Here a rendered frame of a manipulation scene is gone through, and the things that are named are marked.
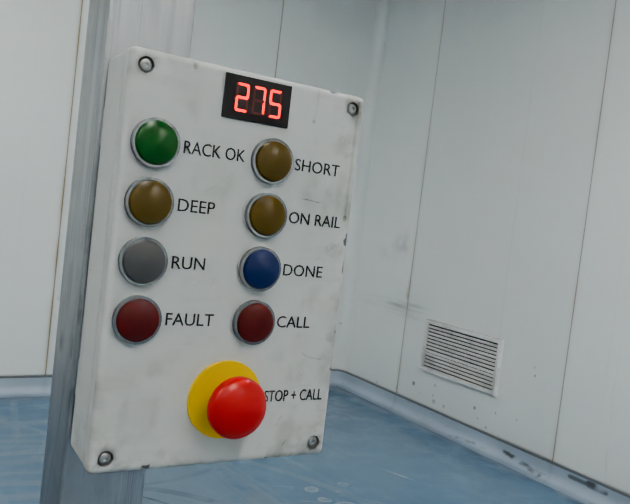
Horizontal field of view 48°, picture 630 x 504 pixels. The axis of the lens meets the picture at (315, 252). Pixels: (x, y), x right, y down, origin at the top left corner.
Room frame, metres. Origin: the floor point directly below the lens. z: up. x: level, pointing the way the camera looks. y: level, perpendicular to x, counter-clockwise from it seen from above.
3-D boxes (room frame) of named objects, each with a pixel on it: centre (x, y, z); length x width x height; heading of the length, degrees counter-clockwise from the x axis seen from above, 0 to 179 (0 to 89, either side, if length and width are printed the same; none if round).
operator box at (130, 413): (0.49, 0.06, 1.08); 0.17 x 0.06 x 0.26; 122
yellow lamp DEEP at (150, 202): (0.43, 0.10, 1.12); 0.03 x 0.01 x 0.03; 122
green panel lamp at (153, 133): (0.43, 0.10, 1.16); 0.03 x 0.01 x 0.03; 122
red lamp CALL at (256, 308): (0.47, 0.03, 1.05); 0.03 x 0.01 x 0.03; 122
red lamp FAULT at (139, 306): (0.43, 0.10, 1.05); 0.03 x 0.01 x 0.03; 122
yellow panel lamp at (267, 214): (0.47, 0.03, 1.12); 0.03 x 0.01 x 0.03; 122
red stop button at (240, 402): (0.46, 0.04, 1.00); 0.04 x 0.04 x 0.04; 32
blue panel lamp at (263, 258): (0.47, 0.03, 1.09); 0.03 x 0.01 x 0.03; 122
